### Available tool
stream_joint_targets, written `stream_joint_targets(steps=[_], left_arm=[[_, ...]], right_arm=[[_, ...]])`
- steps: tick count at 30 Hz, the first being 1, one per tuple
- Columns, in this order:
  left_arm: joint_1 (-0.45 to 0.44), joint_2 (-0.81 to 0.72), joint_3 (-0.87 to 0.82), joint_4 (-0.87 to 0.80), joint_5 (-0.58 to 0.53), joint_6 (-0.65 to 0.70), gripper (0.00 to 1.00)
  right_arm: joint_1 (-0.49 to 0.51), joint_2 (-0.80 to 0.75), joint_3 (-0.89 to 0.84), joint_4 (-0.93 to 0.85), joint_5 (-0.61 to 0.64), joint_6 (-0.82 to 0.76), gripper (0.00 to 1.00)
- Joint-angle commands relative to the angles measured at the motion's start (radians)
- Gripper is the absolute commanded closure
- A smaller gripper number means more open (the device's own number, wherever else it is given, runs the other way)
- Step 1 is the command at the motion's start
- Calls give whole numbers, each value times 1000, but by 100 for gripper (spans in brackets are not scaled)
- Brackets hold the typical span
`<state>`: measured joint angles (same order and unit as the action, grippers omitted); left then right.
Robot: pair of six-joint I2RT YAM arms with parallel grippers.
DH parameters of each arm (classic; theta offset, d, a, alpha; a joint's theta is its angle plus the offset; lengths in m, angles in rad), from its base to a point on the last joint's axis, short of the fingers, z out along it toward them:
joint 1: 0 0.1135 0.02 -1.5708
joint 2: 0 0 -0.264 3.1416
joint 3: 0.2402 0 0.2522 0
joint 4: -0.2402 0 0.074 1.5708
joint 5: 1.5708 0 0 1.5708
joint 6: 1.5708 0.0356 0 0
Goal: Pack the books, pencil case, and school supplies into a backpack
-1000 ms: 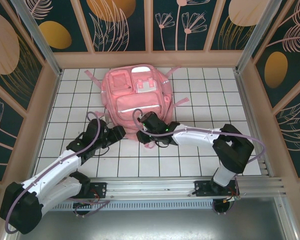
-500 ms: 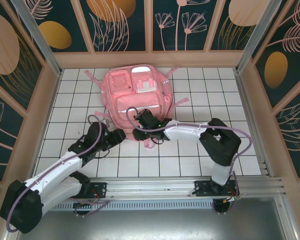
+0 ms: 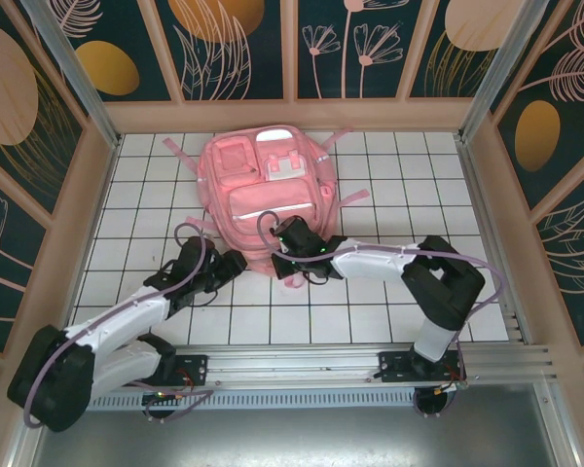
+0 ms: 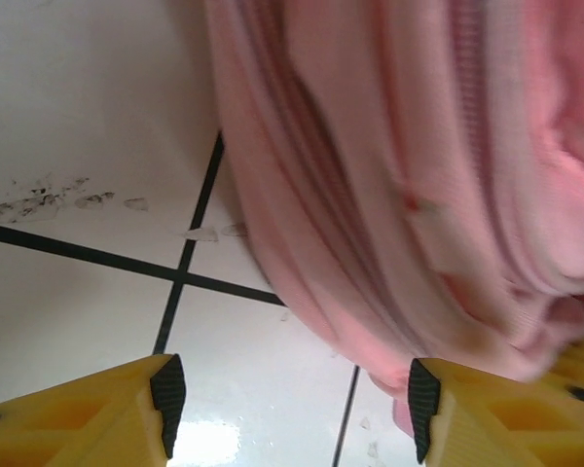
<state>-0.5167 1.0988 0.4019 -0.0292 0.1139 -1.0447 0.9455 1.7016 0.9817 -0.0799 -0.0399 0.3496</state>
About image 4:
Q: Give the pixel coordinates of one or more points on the pink backpack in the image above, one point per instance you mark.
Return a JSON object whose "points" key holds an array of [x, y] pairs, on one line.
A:
{"points": [[370, 146]]}

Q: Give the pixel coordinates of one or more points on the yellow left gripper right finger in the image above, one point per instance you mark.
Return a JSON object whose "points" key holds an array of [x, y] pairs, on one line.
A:
{"points": [[491, 428]]}

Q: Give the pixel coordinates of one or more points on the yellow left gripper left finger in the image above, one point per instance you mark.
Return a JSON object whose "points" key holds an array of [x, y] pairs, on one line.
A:
{"points": [[102, 423]]}

